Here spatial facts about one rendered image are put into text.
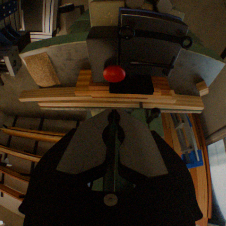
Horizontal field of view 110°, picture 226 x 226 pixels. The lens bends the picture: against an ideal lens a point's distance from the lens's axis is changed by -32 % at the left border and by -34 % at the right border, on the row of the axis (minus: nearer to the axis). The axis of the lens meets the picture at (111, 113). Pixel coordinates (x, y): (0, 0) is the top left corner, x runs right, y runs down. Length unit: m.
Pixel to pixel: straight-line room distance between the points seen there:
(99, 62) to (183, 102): 0.33
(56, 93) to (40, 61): 0.12
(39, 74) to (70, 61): 0.09
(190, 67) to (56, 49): 0.35
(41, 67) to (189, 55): 0.38
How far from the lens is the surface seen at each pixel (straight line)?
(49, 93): 0.41
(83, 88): 0.28
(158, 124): 0.27
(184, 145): 1.22
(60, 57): 0.32
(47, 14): 1.06
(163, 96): 0.33
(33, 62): 0.34
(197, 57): 0.35
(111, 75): 0.16
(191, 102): 0.45
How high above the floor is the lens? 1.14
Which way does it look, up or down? 29 degrees down
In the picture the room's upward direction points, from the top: 178 degrees counter-clockwise
